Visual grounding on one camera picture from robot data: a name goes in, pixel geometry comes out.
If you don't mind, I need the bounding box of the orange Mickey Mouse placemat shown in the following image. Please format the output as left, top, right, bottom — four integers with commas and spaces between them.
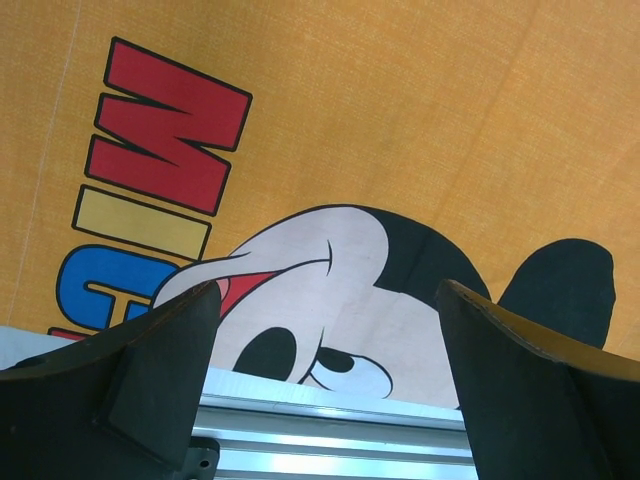
0, 0, 640, 411

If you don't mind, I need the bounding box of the aluminium mounting rail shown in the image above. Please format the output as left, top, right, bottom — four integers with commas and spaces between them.
193, 396, 477, 479

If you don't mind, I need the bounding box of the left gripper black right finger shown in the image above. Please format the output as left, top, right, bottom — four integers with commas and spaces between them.
437, 280, 639, 479

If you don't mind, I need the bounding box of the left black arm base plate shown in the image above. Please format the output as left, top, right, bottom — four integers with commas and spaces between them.
179, 436, 220, 480

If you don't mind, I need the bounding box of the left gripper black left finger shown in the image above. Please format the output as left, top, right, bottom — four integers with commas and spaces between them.
1, 281, 221, 479

